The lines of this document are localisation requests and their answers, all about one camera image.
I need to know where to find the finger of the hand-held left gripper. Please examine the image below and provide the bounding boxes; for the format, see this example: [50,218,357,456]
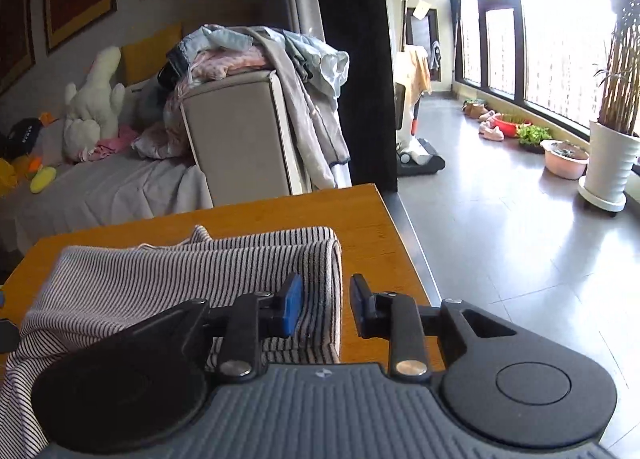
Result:
[0,320,20,354]

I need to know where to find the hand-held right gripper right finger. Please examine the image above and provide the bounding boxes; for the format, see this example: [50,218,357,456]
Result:
[349,273,518,382]

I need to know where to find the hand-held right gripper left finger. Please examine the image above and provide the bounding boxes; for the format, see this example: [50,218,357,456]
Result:
[117,273,305,384]

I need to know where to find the grey striped shirt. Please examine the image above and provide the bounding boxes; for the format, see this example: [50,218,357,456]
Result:
[0,225,344,440]

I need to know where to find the small pink clothes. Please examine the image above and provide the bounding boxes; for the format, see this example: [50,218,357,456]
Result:
[80,126,138,162]

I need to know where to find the yellow oval plush toy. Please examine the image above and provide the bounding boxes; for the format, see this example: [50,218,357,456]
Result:
[29,166,58,194]

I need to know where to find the yellow duck toy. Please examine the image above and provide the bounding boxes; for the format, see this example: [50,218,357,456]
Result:
[0,155,43,197]

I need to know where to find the white floor washer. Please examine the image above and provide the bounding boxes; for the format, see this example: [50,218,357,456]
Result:
[394,84,447,175]

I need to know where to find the beige sofa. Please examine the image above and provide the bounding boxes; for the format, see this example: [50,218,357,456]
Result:
[180,69,313,207]

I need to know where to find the grey hanging jacket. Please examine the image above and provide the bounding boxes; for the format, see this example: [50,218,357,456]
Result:
[247,26,351,190]

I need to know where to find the black round bag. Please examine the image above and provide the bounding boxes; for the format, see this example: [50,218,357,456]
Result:
[0,118,46,160]

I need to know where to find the pink floral blanket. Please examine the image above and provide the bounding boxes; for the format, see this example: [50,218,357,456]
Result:
[132,82,193,160]

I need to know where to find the red basin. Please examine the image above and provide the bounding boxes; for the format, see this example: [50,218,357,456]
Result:
[492,113,533,139]

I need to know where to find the black curtain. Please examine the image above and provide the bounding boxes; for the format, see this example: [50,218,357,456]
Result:
[307,0,399,192]

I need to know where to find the yellow cloth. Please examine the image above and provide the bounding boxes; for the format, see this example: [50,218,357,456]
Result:
[404,46,432,106]

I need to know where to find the white plush rabbit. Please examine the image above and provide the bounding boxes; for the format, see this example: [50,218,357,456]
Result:
[62,46,126,162]

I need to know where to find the grey neck pillow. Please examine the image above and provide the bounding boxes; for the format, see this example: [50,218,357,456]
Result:
[135,86,168,127]

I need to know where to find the light blue garment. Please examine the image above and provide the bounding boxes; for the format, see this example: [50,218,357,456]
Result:
[177,24,351,100]

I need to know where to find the pink basin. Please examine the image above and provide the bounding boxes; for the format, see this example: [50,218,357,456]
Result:
[540,139,591,181]

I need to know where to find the pink garment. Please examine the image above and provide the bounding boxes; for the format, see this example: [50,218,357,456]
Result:
[190,46,271,85]

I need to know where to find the dark garment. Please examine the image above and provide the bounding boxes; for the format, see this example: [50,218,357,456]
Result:
[157,52,196,90]

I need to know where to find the bamboo plant in white pot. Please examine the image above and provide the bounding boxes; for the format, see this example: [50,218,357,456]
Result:
[577,0,640,214]

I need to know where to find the yellow cushion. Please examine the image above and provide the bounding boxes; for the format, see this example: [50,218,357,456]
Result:
[120,23,183,87]

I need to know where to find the dark window frame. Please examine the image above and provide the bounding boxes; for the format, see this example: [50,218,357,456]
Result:
[447,0,640,142]

